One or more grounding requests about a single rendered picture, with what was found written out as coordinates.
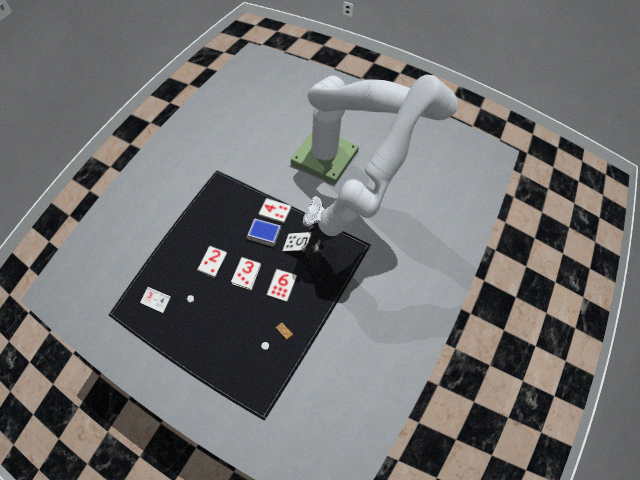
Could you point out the black square mat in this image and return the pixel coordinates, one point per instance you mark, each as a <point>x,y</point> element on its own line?
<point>219,335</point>
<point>307,346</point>

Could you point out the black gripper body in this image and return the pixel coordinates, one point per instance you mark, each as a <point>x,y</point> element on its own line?
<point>320,235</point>

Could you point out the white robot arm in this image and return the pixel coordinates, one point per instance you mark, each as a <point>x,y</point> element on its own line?
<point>331,95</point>

